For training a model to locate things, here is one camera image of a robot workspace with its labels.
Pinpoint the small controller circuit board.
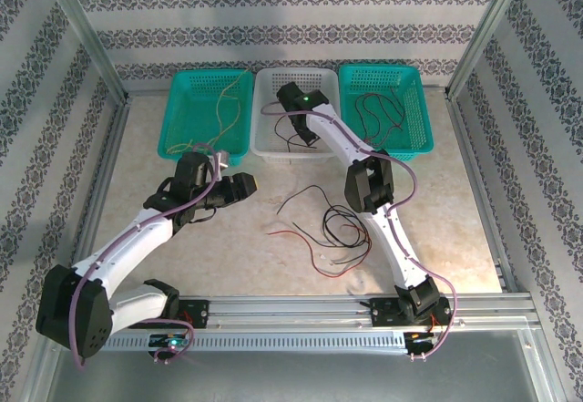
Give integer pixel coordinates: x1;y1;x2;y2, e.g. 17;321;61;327
404;331;441;345
148;333;190;349

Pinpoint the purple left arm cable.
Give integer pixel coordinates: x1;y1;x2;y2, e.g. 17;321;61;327
72;142;220;369

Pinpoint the slotted grey cable duct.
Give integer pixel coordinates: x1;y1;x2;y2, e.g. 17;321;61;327
102;328;409;354

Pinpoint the black thin cable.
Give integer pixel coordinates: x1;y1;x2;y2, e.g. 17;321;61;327
292;222;373;266
322;204;371;251
274;117;320;153
276;185;339;214

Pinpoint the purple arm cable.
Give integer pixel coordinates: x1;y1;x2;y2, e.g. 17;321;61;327
261;100;458;361
72;142;220;369

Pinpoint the black wire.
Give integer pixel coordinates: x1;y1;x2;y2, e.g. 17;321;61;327
353;93;405;132

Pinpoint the white plastic mesh basket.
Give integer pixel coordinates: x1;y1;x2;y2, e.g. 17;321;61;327
249;67;342;165

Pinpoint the black left wrist cable loop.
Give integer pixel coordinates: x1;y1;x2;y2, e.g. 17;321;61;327
189;206;218;225

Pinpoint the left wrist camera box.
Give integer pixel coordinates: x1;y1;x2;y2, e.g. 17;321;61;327
214;149;232;180

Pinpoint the teal plastic mesh basket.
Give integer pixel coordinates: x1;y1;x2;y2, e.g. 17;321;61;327
157;68;255;169
337;64;434;162

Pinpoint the aluminium table edge rail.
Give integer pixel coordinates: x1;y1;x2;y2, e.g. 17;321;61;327
122;83;453;98
445;94;533;294
72;98;133;266

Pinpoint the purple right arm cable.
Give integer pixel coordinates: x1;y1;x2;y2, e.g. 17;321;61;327
261;100;458;361

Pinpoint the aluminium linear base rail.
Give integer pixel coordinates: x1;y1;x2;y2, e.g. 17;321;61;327
179;290;534;330

